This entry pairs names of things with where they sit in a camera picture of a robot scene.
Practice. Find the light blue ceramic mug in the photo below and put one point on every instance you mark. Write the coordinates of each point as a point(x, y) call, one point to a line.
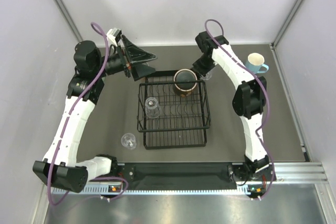
point(256, 63)

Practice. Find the red and black skull mug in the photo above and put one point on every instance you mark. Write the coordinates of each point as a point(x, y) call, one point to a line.
point(185, 82)

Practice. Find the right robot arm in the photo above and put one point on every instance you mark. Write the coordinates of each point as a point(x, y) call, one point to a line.
point(249, 98)

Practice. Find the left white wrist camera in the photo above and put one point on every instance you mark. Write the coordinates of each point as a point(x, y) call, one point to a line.
point(114, 36)

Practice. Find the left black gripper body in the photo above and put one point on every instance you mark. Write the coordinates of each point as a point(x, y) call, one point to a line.
point(124, 61)

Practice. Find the clear faceted glass tumbler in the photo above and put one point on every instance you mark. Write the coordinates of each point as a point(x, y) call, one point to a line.
point(207, 76)

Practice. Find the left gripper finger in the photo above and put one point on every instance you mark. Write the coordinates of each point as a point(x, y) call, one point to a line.
point(134, 54)
point(140, 71)

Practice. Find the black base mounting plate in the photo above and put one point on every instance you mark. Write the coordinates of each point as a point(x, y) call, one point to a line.
point(183, 176)

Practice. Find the black wire dish rack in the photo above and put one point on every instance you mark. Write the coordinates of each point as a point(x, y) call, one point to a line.
point(183, 121)

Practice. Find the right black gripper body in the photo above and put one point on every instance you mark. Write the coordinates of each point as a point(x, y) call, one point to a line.
point(203, 65)

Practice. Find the slotted aluminium cable duct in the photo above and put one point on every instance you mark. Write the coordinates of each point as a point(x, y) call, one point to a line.
point(116, 188)

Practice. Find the small clear glass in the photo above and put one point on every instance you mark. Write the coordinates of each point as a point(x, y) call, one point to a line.
point(152, 108)
point(128, 141)

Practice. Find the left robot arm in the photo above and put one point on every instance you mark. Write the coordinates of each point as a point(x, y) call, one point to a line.
point(59, 167)

